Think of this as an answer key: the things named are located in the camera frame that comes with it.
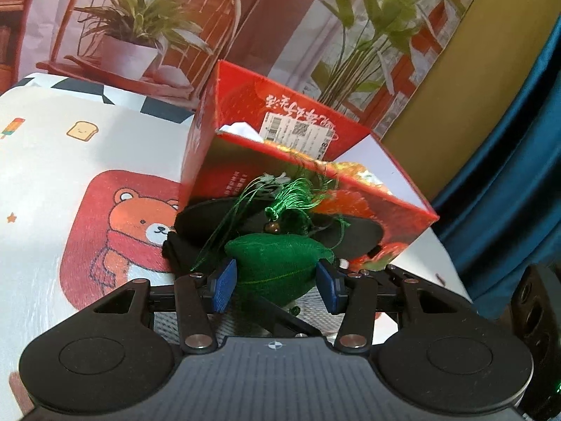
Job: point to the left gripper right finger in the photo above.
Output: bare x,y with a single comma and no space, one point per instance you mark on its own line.
355,297

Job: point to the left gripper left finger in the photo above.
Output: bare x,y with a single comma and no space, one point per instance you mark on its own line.
197,296

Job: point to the black eye mask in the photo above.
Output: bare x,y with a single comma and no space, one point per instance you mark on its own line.
201,231

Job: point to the green sachet with tassel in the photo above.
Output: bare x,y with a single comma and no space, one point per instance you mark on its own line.
279,267

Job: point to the red strawberry cardboard box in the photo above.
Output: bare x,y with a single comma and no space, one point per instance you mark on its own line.
247,126

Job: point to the orange floral oven mitt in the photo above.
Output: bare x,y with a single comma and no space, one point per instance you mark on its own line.
335,188

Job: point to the printed living room backdrop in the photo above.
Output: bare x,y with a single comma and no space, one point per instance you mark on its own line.
364,58

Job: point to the cartoon printed table mat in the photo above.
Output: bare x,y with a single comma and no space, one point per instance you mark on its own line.
90,183

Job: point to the wooden panel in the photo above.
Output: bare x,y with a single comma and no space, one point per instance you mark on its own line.
469,88

